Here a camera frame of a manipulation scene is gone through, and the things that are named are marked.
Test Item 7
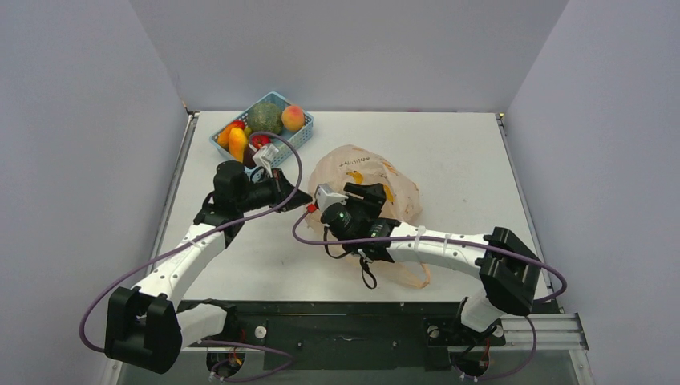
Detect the small orange fake fruit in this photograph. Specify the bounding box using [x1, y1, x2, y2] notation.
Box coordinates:
[228, 128, 248, 163]

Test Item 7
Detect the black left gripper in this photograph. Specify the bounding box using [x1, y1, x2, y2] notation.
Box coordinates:
[237, 168, 312, 213]

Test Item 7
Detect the orange translucent plastic bag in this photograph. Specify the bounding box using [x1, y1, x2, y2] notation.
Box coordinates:
[305, 144, 431, 289]

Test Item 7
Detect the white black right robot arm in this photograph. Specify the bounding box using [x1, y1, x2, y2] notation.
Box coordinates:
[314, 183, 540, 342]

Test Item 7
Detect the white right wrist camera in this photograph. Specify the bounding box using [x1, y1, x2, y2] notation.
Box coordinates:
[314, 184, 348, 212]

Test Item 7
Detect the fake peach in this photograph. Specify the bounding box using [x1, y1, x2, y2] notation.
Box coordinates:
[281, 105, 306, 132]

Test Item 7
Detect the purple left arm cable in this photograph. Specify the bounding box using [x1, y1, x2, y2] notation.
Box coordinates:
[78, 131, 305, 355]

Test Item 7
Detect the red fake tomato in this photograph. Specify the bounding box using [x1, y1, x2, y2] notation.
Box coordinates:
[249, 135, 271, 151]

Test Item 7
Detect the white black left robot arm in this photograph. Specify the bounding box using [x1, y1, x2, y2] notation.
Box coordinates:
[104, 160, 313, 374]

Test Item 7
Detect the orange fake mango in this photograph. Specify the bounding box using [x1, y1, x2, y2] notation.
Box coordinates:
[216, 120, 245, 150]

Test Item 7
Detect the light blue perforated basket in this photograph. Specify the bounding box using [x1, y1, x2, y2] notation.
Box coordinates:
[208, 91, 314, 165]

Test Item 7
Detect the green netted melon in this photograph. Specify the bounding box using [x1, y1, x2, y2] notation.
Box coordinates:
[246, 102, 283, 135]

